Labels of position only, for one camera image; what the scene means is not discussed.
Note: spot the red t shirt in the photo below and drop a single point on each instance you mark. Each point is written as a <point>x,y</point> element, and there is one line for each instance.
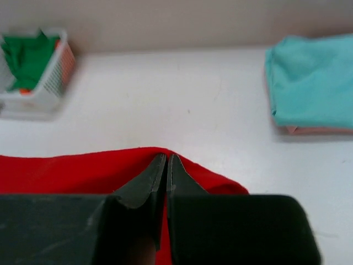
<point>102,173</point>

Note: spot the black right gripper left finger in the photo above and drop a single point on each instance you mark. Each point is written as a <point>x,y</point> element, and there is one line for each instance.
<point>84,229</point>

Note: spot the orange t shirt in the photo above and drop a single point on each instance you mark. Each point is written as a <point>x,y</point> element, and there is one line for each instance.
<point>24,91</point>

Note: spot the folded pink t shirt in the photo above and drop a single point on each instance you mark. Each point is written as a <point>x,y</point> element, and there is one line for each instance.
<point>317,130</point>

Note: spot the white plastic basket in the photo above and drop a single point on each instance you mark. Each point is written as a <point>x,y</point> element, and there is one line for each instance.
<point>48,94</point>

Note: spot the green t shirt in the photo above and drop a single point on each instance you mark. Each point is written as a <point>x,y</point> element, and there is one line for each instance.
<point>27,58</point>

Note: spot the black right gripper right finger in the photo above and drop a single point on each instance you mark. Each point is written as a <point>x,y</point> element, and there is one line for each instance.
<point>234,229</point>

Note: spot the folded teal t shirt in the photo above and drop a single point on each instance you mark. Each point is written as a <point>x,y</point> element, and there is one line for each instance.
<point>309,82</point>

